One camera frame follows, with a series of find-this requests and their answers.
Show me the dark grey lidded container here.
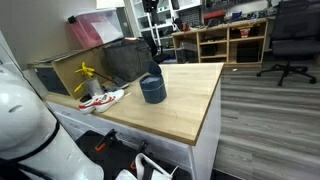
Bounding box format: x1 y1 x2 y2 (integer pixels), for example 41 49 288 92
139 60 168 105

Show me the dark grey fabric bin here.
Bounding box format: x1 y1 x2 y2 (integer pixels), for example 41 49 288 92
102 38 153 83

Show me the white red sneaker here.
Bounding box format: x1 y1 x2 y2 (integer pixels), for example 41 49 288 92
93 89 126 113
78 95 113 115

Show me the silver metal cylinder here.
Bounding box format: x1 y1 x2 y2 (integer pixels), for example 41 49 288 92
83 78 105 98

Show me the orange black clamp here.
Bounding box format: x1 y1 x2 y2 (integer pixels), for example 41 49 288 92
94 128 119 153
129 140 148 173

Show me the black perforated board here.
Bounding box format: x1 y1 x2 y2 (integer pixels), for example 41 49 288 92
74 129 192 180

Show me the wooden shelf unit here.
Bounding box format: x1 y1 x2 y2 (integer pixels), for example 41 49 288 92
171 17 270 67

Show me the red black toolbox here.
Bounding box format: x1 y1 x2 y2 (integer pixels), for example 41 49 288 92
203 10 227 27

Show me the clear red storage bin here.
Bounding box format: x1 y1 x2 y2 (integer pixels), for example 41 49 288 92
67 9 125 51

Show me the large cardboard box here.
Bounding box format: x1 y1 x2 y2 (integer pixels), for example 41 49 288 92
28 45 112 100

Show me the black office chair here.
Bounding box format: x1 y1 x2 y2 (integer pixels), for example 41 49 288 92
256 0 320 87

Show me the black equipment with cables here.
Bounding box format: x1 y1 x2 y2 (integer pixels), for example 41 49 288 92
114 152 180 180

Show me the short yellow handled tool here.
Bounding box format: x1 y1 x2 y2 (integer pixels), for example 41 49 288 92
73 82 85 94

